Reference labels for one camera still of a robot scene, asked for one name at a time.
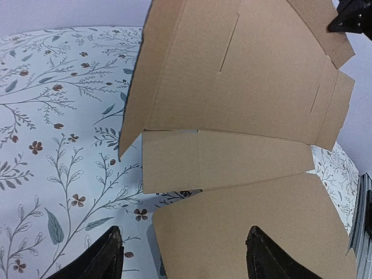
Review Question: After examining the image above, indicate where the brown cardboard box sheet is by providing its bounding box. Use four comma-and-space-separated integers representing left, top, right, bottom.
119, 1, 356, 278

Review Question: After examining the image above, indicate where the aluminium front rail base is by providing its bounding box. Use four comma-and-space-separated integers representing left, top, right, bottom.
349, 173, 371, 279

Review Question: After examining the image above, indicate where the floral patterned table mat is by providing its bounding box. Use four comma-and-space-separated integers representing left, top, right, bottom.
0, 26, 361, 279

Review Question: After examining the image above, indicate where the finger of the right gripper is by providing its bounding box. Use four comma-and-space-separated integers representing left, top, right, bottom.
327, 0, 371, 35

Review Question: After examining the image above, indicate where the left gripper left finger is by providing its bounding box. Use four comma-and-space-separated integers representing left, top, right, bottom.
49, 226, 124, 279

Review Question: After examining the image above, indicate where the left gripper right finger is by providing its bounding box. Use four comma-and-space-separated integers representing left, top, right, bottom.
245, 226, 321, 279

